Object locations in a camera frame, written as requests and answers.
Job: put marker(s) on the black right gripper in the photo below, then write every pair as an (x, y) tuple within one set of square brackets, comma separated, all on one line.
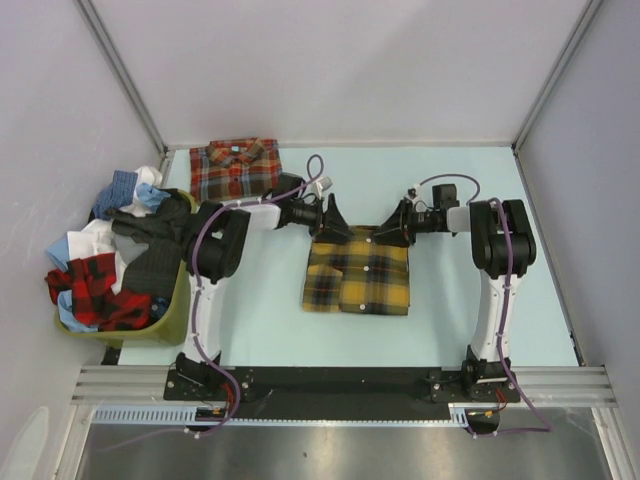
[(400, 228)]

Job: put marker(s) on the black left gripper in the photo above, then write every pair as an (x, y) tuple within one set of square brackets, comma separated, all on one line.
[(330, 226)]

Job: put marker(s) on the yellow plaid long sleeve shirt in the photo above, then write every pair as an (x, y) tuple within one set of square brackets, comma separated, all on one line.
[(357, 277)]

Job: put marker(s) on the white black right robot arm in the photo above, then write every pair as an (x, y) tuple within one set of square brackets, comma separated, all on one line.
[(502, 249)]

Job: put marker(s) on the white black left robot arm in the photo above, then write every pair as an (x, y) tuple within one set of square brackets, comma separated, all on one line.
[(216, 236)]

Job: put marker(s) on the folded red plaid shirt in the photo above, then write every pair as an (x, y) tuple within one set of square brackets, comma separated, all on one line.
[(234, 169)]

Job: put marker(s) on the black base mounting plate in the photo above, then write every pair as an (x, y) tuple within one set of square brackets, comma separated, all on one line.
[(354, 394)]

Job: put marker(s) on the light blue shirt in bin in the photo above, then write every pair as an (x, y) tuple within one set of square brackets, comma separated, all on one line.
[(118, 273)]

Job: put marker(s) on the olive green laundry bin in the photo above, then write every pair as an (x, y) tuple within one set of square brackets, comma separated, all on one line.
[(169, 330)]

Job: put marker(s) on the blue patterned shirt in bin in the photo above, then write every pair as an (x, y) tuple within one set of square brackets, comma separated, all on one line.
[(119, 193)]

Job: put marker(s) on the white shirt in bin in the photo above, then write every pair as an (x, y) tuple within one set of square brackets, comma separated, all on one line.
[(97, 237)]

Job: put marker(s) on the red black buffalo plaid shirt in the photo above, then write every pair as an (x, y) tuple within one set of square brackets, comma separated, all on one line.
[(86, 303)]

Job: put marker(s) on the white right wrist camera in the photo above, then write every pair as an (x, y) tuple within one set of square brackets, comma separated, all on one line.
[(413, 194)]

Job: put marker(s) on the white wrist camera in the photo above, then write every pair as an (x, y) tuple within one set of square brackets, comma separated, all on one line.
[(320, 186), (413, 194)]

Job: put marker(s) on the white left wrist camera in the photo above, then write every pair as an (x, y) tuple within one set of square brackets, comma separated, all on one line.
[(320, 186)]

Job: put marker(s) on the white slotted cable duct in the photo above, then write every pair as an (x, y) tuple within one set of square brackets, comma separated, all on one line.
[(193, 416)]

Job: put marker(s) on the aluminium frame front rail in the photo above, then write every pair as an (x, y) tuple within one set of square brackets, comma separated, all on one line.
[(544, 386)]

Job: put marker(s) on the aluminium right corner post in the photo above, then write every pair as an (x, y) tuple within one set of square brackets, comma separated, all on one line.
[(567, 53)]

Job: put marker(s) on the aluminium corner post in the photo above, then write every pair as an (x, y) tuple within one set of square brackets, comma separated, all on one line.
[(567, 53), (99, 31)]

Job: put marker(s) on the aluminium left corner post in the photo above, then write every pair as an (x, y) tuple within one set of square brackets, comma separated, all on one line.
[(99, 31)]

